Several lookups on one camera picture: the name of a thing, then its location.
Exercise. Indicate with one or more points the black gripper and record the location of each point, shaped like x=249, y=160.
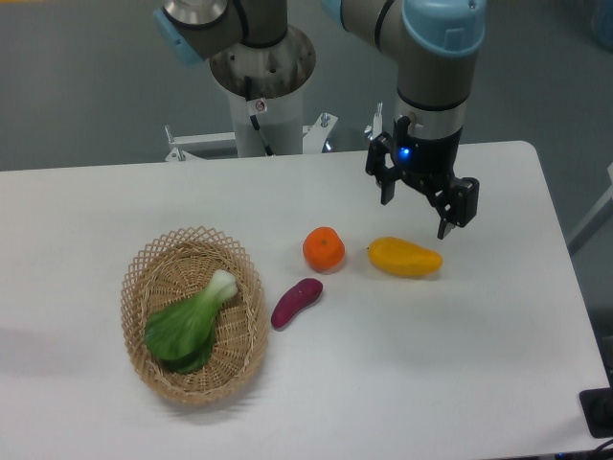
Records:
x=426, y=165

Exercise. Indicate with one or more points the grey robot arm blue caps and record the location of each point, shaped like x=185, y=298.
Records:
x=263, y=63

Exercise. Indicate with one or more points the woven wicker basket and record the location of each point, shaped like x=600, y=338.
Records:
x=177, y=265

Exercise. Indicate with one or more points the green bok choy vegetable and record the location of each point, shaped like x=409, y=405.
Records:
x=183, y=334

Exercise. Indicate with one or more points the yellow mango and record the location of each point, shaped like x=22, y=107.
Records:
x=402, y=258

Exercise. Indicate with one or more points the orange tangerine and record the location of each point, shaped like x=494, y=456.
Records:
x=323, y=249

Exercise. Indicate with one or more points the purple sweet potato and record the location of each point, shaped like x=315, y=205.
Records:
x=299, y=297

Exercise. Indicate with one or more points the black device at table edge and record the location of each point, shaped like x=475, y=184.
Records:
x=596, y=405

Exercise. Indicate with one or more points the white frame at right edge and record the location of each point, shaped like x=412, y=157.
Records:
x=592, y=221

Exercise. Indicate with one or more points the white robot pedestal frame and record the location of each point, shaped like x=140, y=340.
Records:
x=262, y=129

